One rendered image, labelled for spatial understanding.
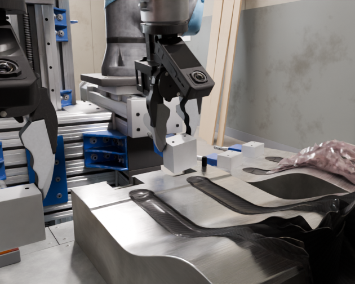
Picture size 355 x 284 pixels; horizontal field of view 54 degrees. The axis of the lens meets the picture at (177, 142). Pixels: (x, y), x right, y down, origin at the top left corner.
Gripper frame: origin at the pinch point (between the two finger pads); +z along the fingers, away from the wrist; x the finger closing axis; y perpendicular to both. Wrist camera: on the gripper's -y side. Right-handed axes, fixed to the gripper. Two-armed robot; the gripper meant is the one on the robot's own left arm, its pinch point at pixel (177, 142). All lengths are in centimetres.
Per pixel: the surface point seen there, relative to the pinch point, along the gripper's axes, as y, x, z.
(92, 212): -7.6, 19.2, 2.1
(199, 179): -5.7, -0.5, 5.2
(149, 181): -2.3, 7.4, 4.2
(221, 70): 269, -239, 77
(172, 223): -15.1, 11.1, 3.1
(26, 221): -14.0, 27.9, -4.4
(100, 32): 780, -293, 89
